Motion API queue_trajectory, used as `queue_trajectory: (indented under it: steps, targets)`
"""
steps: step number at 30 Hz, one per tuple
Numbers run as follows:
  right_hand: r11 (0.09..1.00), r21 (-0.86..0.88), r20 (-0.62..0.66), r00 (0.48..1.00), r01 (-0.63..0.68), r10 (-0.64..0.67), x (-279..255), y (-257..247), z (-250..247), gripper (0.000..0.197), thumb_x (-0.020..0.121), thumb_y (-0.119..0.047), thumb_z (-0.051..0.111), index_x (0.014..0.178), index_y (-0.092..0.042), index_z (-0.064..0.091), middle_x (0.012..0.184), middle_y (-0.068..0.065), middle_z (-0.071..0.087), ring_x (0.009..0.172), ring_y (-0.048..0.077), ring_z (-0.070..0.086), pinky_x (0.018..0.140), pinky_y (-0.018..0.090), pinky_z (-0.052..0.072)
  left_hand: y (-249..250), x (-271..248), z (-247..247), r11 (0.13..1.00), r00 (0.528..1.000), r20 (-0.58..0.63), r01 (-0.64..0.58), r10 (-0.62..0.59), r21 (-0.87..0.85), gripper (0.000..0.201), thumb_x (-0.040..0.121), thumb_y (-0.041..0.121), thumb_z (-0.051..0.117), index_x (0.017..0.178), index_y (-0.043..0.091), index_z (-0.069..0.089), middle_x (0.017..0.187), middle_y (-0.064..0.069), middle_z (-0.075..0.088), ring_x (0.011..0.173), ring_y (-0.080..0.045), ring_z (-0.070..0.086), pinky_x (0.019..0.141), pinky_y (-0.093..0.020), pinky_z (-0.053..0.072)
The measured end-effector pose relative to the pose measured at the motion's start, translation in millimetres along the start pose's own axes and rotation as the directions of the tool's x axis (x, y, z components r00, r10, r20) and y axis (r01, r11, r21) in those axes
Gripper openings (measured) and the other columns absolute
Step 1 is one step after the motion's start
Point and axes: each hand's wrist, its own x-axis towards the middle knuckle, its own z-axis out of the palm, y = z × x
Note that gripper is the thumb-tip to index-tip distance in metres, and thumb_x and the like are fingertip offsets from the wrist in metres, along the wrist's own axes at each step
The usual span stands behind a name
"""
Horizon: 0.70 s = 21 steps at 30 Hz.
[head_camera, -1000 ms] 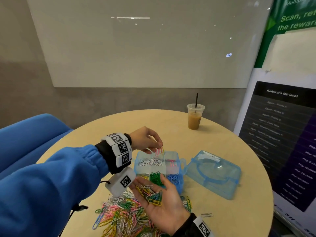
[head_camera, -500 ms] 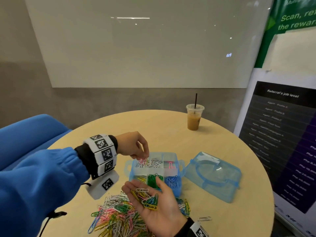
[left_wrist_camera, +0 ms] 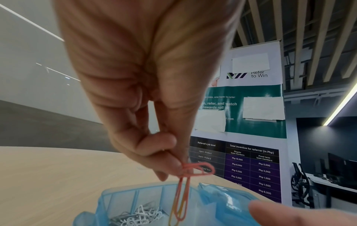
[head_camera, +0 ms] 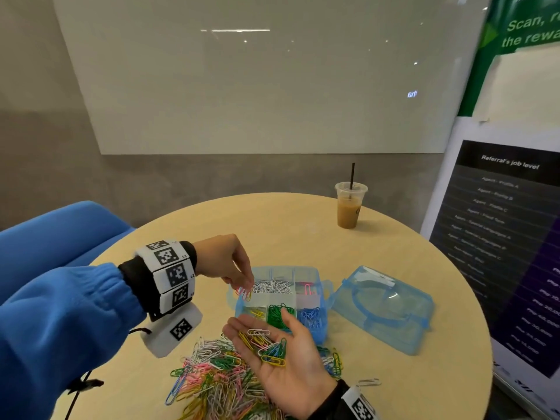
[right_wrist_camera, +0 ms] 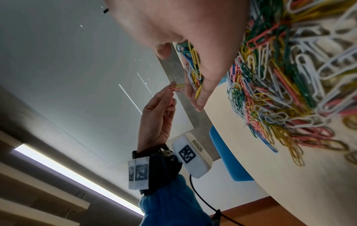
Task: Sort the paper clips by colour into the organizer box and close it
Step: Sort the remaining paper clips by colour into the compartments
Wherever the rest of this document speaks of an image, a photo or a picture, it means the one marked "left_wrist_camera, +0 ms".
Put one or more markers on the person's right hand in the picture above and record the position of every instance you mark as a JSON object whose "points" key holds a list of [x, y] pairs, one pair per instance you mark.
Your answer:
{"points": [[301, 217]]}

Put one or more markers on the person's left hand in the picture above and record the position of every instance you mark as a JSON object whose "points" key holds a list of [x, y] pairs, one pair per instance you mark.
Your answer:
{"points": [[145, 57]]}

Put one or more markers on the blue compartment organizer box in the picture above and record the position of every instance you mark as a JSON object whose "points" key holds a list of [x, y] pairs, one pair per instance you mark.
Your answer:
{"points": [[223, 207]]}

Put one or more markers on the pink paper clip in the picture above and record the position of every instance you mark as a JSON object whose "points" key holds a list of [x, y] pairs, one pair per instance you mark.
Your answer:
{"points": [[182, 176]]}

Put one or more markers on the handful of white paper clips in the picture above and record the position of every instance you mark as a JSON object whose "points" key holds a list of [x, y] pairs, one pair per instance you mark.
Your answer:
{"points": [[136, 216]]}

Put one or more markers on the black office chair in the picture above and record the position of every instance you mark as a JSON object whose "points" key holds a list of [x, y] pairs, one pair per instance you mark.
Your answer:
{"points": [[301, 185]]}

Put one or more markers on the white office desk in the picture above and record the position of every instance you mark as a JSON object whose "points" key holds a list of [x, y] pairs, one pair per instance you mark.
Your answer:
{"points": [[334, 183]]}

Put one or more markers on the black computer monitor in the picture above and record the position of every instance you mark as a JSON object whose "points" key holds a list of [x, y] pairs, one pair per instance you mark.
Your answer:
{"points": [[343, 165]]}

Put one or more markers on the standing poster banner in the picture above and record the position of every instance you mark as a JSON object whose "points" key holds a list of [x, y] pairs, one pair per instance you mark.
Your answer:
{"points": [[251, 132]]}

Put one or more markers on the ceiling light strip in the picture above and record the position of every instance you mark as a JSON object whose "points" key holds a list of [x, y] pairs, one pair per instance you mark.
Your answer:
{"points": [[340, 106]]}

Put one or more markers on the wooden slat partition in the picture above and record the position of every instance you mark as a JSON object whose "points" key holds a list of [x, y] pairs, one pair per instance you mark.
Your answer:
{"points": [[301, 35]]}

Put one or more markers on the round wooden table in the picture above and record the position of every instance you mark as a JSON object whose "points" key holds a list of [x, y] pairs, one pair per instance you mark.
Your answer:
{"points": [[50, 185]]}

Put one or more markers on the white wall board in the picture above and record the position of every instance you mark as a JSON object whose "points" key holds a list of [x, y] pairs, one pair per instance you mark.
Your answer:
{"points": [[33, 66]]}

